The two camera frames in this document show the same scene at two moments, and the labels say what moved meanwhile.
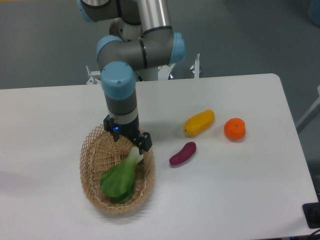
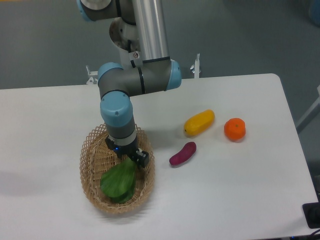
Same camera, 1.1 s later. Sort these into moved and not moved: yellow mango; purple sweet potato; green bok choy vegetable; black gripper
Moved: black gripper
Not moved: yellow mango; green bok choy vegetable; purple sweet potato
